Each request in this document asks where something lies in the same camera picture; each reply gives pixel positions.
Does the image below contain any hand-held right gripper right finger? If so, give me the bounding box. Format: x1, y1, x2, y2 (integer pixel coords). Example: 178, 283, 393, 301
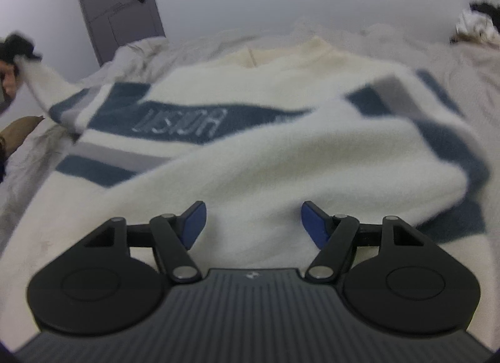
301, 201, 426, 282

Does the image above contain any brown cloth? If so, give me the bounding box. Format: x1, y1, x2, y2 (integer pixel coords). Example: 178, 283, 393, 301
0, 115, 44, 158

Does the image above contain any person's left hand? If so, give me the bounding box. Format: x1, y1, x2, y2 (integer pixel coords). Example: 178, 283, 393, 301
0, 62, 19, 100

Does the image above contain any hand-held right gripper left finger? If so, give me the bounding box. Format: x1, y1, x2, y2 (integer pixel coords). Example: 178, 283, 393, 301
80, 201, 207, 282

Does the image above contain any light grey bed sheet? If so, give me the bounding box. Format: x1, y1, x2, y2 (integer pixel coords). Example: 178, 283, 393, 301
0, 15, 500, 352

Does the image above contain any black fuzzy cloth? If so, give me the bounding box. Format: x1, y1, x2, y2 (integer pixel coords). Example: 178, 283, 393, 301
468, 1, 500, 33

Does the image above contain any white blue striped sweater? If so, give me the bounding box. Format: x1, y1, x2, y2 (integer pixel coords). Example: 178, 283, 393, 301
0, 35, 492, 348

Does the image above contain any grey door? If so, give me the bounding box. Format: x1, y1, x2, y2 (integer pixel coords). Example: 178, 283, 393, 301
70, 0, 165, 67

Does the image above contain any white crumpled cloth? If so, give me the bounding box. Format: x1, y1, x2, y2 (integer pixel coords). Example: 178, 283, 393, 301
454, 8, 498, 42

